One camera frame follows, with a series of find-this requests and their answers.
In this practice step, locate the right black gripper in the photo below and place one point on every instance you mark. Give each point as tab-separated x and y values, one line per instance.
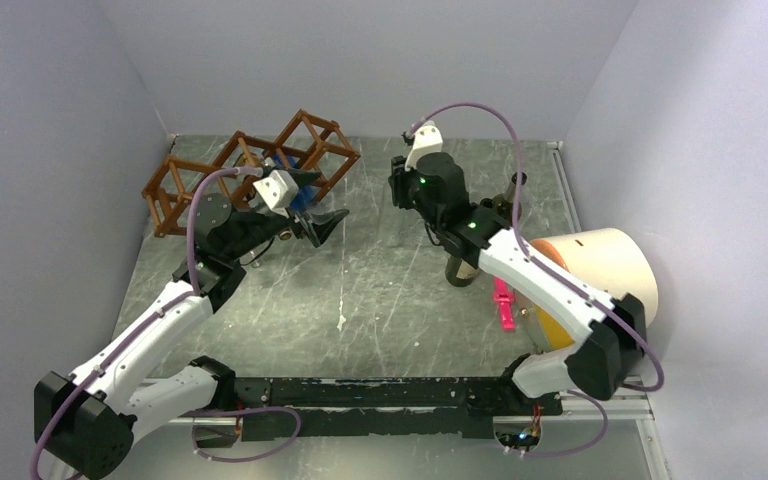
399	179

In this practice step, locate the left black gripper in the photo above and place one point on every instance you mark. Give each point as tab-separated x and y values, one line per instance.
320	225

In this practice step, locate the blue square Blue Dash bottle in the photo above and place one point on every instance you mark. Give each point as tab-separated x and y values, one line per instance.
305	198

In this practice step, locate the dark green wine bottle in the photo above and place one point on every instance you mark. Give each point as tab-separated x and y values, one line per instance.
462	269

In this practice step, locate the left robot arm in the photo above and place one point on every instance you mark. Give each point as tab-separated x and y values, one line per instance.
89	419

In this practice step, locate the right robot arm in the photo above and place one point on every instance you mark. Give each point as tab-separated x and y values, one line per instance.
606	332

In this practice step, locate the olive wine bottle black top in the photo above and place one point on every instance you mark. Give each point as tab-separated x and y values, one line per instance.
503	202

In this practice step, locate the pink plastic piece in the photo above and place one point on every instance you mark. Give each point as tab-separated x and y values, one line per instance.
504	298

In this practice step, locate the white cylinder with orange lid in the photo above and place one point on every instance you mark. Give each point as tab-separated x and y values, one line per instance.
607	259

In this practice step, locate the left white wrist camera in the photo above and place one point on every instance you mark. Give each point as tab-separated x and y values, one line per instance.
273	190

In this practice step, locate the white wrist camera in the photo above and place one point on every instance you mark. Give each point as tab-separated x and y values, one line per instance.
273	190
427	139

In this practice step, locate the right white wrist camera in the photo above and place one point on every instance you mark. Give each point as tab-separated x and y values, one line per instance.
427	139

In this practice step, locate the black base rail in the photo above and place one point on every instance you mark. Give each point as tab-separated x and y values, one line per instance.
319	407

